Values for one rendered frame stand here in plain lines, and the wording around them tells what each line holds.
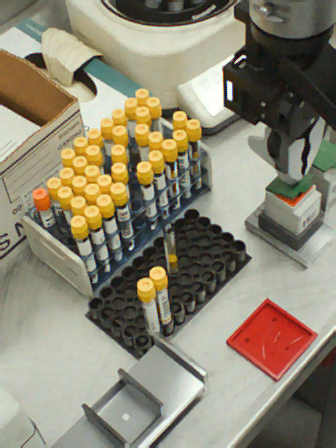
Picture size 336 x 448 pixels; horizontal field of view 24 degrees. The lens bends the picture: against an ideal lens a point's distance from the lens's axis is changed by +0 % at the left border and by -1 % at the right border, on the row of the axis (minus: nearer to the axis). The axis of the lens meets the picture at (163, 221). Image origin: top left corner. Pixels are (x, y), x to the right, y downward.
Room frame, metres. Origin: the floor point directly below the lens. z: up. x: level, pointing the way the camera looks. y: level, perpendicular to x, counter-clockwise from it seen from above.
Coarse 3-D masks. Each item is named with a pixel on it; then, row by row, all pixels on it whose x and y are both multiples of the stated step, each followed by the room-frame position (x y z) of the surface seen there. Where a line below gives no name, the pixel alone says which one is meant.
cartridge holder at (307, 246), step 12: (264, 204) 0.55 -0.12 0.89; (252, 216) 0.53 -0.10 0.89; (264, 216) 0.51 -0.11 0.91; (324, 216) 0.51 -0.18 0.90; (252, 228) 0.52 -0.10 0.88; (264, 228) 0.51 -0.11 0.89; (276, 228) 0.50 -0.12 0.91; (312, 228) 0.49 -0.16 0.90; (324, 228) 0.50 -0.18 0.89; (276, 240) 0.50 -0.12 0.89; (288, 240) 0.49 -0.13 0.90; (300, 240) 0.48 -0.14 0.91; (312, 240) 0.49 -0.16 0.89; (324, 240) 0.49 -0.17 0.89; (288, 252) 0.48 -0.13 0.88; (300, 252) 0.48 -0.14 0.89; (312, 252) 0.47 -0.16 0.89
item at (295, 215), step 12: (300, 192) 0.51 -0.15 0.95; (312, 192) 0.51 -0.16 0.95; (276, 204) 0.51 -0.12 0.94; (288, 204) 0.50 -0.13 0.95; (300, 204) 0.50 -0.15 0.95; (312, 204) 0.50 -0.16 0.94; (276, 216) 0.50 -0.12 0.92; (288, 216) 0.49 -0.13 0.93; (300, 216) 0.48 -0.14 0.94; (312, 216) 0.50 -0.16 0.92; (288, 228) 0.49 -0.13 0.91; (300, 228) 0.49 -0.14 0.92
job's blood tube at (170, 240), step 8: (168, 224) 0.47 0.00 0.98; (168, 232) 0.46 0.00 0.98; (168, 240) 0.46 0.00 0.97; (176, 240) 0.46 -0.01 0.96; (168, 248) 0.46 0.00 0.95; (176, 248) 0.46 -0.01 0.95; (168, 256) 0.46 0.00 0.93; (176, 256) 0.46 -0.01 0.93; (168, 264) 0.46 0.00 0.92; (176, 264) 0.46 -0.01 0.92; (168, 272) 0.46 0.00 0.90; (176, 272) 0.46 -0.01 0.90
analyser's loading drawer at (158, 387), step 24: (144, 360) 0.36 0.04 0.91; (168, 360) 0.35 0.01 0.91; (192, 360) 0.34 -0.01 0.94; (120, 384) 0.33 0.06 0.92; (144, 384) 0.33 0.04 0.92; (168, 384) 0.33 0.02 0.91; (192, 384) 0.32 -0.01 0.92; (96, 408) 0.31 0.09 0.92; (120, 408) 0.31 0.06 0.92; (144, 408) 0.31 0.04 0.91; (168, 408) 0.30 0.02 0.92; (72, 432) 0.29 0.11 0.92; (96, 432) 0.29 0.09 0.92; (120, 432) 0.29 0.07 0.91; (144, 432) 0.28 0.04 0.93
